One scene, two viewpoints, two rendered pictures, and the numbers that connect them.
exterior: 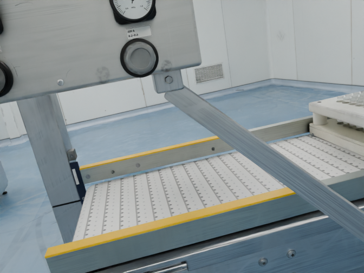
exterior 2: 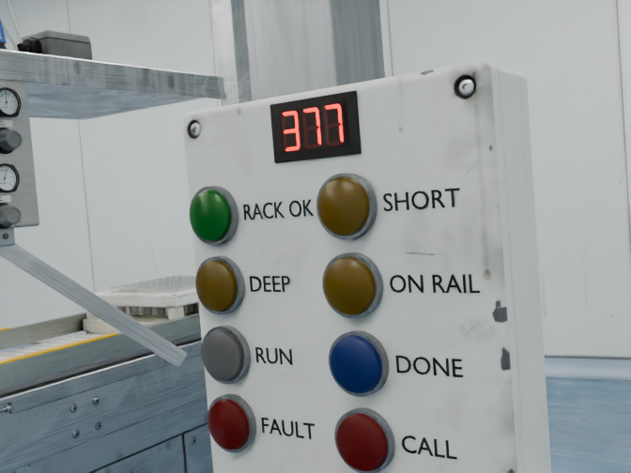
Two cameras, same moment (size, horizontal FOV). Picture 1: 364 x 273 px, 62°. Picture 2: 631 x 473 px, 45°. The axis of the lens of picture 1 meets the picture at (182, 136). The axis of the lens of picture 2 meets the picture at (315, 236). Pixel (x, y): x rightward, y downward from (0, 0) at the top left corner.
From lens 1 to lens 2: 0.82 m
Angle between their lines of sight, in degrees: 49
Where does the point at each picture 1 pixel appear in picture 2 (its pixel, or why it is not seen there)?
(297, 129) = (69, 327)
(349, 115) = (125, 297)
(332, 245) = (127, 393)
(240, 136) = (62, 281)
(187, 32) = (32, 203)
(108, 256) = not seen: outside the picture
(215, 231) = (37, 372)
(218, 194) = not seen: hidden behind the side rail
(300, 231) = (102, 376)
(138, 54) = (12, 212)
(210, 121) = (37, 269)
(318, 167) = not seen: hidden behind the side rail
